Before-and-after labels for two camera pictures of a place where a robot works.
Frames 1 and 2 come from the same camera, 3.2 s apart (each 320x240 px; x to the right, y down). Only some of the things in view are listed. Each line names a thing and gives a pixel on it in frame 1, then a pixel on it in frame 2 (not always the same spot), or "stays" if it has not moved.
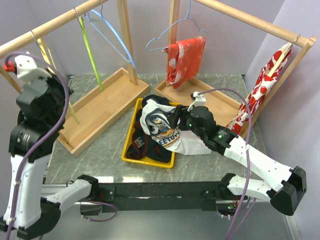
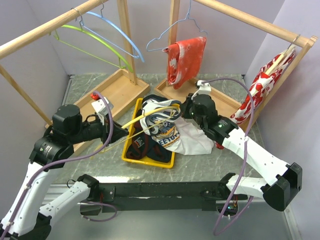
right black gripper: [181, 111] to [185, 106]
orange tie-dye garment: [184, 59] stays
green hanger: [92, 54] to [126, 65]
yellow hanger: [50, 59] to [173, 112]
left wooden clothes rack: [88, 118] stays
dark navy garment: [142, 145] stays
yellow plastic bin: [169, 164] stays
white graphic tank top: [154, 121] stays
